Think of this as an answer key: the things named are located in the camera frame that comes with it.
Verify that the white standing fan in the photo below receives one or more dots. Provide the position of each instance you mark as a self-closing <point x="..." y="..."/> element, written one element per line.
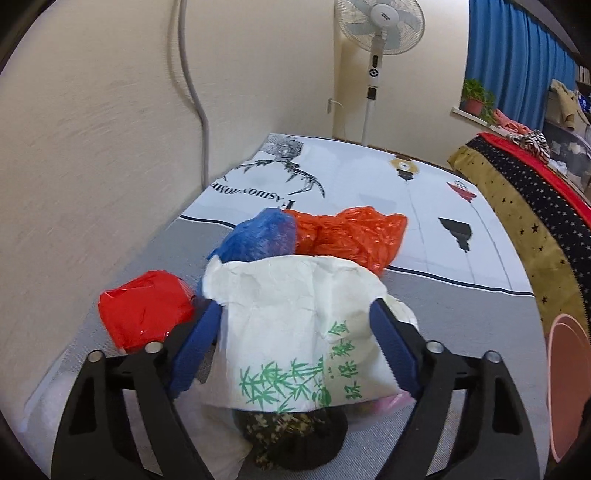
<point x="375" y="69"/>

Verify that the white window sill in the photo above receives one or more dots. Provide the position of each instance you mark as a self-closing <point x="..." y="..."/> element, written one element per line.
<point x="459" y="113"/>

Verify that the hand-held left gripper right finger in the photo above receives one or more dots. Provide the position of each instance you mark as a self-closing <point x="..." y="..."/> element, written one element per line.
<point x="392" y="346"/>

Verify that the striped cloth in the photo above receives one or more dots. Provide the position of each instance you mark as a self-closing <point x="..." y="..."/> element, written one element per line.
<point x="535" y="143"/>

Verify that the white paper bag bamboo print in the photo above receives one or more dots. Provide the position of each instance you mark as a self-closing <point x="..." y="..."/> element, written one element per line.
<point x="286" y="314"/>

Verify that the white grey printed mat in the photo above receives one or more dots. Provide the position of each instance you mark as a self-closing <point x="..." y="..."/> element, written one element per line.
<point x="360" y="184"/>

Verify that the red plastic bag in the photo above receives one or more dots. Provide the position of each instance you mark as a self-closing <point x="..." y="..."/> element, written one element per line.
<point x="143" y="309"/>

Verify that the bookshelf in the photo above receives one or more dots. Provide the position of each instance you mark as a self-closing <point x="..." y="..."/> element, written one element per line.
<point x="584" y="83"/>

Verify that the white wall socket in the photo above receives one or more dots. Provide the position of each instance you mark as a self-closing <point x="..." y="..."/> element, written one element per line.
<point x="329" y="106"/>

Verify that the blue curtain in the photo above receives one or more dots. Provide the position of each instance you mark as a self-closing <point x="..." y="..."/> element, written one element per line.
<point x="508" y="55"/>

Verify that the orange plastic bag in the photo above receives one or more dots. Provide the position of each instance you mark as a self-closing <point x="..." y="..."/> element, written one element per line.
<point x="351" y="235"/>

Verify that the dark patterned cloth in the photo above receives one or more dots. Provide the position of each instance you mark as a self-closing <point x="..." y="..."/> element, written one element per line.
<point x="295" y="438"/>

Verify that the clear storage box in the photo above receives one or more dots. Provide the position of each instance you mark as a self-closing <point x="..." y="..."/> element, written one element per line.
<point x="572" y="147"/>

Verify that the pink plastic basin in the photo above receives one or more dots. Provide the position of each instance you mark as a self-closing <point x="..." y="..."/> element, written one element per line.
<point x="568" y="392"/>

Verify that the beige coat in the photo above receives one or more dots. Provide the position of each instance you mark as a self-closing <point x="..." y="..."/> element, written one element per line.
<point x="563" y="99"/>

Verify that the gold star bed sheet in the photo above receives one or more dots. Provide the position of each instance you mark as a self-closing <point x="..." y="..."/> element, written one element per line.
<point x="517" y="212"/>

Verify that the pink cloth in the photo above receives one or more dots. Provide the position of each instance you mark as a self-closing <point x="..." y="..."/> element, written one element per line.
<point x="508" y="122"/>

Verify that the potted green plant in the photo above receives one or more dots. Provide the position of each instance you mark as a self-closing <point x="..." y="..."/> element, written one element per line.
<point x="474" y="106"/>

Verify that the bed with red blanket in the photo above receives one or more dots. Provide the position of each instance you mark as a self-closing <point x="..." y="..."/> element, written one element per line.
<point x="531" y="184"/>

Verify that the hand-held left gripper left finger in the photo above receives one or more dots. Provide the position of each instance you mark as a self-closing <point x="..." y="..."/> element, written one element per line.
<point x="196" y="346"/>

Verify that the white plastic bag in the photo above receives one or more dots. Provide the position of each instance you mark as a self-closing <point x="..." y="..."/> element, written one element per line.
<point x="207" y="429"/>

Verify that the blue plastic bag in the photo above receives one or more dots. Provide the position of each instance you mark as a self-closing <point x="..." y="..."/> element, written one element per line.
<point x="258" y="235"/>

